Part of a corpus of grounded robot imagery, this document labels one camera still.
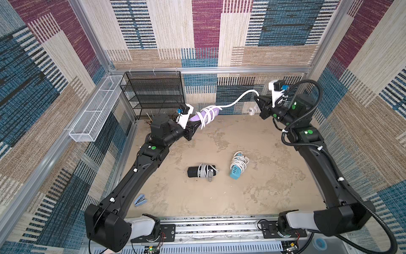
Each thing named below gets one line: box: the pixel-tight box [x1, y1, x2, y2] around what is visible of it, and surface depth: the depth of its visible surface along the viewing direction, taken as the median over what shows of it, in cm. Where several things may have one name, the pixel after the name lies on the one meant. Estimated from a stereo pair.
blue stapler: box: [134, 194, 148, 207], surface depth 83 cm
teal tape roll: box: [312, 237, 328, 251], surface depth 71 cm
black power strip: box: [187, 165, 217, 178], surface depth 89 cm
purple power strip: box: [189, 107, 220, 125], surface depth 71 cm
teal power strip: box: [229, 164, 243, 181], surface depth 89 cm
